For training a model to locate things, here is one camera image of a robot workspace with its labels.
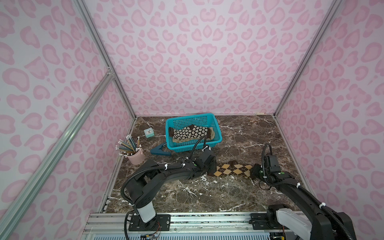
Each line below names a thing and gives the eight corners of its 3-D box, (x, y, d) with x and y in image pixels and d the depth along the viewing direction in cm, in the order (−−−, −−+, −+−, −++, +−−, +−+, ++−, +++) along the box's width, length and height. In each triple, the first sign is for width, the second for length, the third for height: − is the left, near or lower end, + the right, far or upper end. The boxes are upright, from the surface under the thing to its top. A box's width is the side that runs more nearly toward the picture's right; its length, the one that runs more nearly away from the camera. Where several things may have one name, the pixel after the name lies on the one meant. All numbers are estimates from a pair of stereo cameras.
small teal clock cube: (146, 138, 109) (145, 136, 107) (144, 132, 113) (143, 129, 111) (155, 136, 110) (154, 133, 108) (153, 129, 115) (152, 127, 112)
